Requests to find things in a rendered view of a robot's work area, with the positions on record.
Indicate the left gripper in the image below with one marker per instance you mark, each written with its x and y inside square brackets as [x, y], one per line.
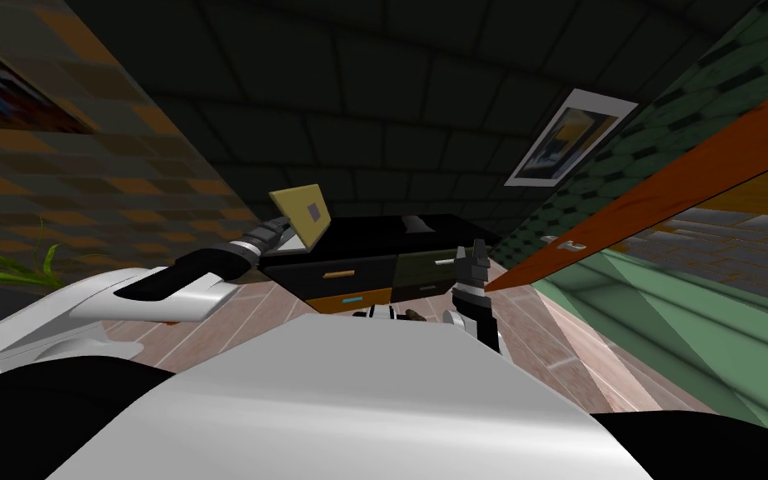
[271, 236]

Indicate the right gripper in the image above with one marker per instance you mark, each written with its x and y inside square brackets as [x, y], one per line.
[472, 272]

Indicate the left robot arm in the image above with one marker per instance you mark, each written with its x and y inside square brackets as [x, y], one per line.
[157, 300]

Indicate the black dresser with laptop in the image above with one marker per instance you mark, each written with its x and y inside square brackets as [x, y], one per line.
[371, 266]

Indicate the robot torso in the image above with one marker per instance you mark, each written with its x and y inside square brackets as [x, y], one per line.
[357, 400]

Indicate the orange door leaf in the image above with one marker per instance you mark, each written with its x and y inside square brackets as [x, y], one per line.
[690, 180]

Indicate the green plant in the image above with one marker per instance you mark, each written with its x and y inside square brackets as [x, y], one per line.
[4, 266]

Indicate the white framed wall picture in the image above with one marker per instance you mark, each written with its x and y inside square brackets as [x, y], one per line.
[567, 140]

